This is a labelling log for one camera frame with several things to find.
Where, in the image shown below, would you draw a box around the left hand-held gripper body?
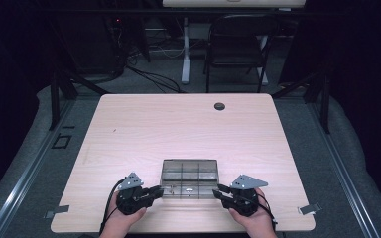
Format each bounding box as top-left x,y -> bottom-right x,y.
114,172 -> 155,216

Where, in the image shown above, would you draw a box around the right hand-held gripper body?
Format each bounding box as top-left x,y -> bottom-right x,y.
221,174 -> 269,218

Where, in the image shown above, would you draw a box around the clear plastic compartment box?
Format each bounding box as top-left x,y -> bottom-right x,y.
159,159 -> 220,200

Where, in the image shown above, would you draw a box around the person's right hand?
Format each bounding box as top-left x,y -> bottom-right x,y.
227,187 -> 276,238

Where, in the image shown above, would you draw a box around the person's left hand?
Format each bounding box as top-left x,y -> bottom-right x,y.
106,190 -> 148,238

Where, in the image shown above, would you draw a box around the grey tape strip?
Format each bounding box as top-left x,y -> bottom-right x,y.
297,202 -> 322,216
44,204 -> 70,220

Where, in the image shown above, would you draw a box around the white desk leg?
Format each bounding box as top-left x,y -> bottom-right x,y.
181,17 -> 192,85
257,34 -> 270,86

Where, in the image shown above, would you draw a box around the black metal stand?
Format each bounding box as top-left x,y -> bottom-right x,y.
271,69 -> 332,135
48,69 -> 111,132

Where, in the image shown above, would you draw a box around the black folding chair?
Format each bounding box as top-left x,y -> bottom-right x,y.
202,13 -> 281,94

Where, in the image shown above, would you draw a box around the white background desk top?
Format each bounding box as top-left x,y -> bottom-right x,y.
162,0 -> 309,9

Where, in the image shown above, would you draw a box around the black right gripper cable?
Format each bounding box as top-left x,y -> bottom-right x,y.
243,192 -> 279,231

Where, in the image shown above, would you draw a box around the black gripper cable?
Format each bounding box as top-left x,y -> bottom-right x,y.
243,192 -> 279,231
98,178 -> 127,236

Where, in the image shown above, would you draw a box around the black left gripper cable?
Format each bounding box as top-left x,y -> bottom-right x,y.
98,178 -> 127,236

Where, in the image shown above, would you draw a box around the aluminium floor rail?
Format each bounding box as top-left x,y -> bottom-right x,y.
306,98 -> 381,238
0,98 -> 77,238

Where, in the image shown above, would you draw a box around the black floor cables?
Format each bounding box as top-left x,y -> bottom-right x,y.
124,63 -> 187,94

